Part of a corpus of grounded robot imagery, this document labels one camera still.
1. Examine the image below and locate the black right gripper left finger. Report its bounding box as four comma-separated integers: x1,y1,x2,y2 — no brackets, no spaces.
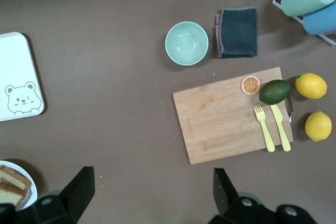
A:
0,166,96,224

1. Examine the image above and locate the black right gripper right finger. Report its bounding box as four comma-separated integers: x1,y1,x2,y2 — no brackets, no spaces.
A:
209,167,317,224

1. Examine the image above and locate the white round plate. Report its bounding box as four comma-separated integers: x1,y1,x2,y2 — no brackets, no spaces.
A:
0,159,38,211

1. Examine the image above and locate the bread slice under egg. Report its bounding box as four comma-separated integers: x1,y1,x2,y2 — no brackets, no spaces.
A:
0,164,33,191

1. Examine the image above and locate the yellow plastic fork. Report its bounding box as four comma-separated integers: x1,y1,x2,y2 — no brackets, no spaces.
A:
253,103,276,153

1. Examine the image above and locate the bamboo cutting board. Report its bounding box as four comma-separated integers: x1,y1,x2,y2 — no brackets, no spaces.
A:
172,67,295,165

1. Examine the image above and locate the yellow plastic knife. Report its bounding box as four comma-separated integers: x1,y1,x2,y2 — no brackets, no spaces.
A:
270,103,292,153

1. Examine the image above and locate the orange slice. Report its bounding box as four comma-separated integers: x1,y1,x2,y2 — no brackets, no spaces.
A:
240,75,261,96

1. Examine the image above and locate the dark green avocado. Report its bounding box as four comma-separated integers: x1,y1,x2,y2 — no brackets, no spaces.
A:
258,79,291,106

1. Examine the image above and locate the yellow lemon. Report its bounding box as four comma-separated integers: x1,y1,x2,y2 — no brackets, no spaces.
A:
295,72,328,100
304,111,333,142

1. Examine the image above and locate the cream tray with bear print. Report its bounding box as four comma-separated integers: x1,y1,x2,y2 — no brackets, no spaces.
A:
0,31,46,123

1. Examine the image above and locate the pale green bowl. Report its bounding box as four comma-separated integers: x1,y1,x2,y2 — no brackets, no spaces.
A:
164,20,210,67

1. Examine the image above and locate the dark grey folded cloth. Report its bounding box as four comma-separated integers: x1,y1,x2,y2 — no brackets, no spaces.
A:
214,6,258,59

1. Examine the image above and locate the blue cup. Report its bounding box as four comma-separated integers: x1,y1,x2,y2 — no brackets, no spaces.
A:
302,0,336,36

